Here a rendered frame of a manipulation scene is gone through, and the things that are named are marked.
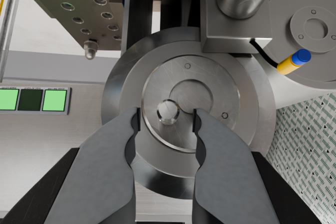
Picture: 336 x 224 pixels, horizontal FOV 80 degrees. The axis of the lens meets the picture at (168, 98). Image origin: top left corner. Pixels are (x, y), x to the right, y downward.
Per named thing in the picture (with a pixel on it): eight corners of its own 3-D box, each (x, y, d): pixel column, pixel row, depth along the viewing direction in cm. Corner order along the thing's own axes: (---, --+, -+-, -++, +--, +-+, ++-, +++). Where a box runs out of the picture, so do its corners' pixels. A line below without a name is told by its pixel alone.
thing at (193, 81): (262, 112, 15) (179, 174, 14) (251, 116, 17) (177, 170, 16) (201, 36, 16) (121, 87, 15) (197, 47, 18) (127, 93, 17)
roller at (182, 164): (249, 37, 18) (269, 175, 15) (201, 98, 43) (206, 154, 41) (119, 42, 18) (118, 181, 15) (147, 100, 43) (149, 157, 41)
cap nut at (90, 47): (95, 40, 52) (94, 56, 51) (100, 47, 55) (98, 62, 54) (81, 40, 52) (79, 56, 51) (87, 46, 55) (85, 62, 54)
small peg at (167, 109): (184, 113, 12) (165, 126, 12) (181, 118, 15) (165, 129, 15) (171, 94, 12) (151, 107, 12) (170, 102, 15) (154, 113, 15)
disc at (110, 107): (263, 23, 19) (290, 195, 16) (261, 26, 19) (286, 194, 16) (103, 28, 19) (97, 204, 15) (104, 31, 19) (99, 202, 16)
